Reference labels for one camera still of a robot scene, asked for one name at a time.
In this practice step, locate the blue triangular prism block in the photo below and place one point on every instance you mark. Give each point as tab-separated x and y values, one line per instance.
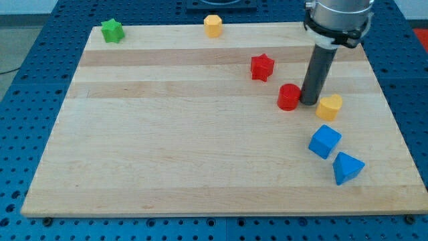
346	168

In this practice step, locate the red star block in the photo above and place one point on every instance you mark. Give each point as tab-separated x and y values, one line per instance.
261	67

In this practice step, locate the light wooden board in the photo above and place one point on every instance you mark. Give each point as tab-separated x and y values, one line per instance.
168	122

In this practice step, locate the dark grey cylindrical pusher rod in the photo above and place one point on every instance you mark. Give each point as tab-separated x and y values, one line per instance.
317	71

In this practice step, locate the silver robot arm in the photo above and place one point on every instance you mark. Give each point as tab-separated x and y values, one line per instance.
335	23

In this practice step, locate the red cylinder block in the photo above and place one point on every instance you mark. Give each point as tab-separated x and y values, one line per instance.
288	97

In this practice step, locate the green star block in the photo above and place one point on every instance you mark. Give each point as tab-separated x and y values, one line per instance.
112	31

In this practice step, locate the blue cube block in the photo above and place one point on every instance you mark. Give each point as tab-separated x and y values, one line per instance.
324	140

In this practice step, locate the yellow heart block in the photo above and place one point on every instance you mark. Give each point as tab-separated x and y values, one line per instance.
329	107

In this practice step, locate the yellow hexagon block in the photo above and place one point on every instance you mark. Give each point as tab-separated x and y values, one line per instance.
213	26

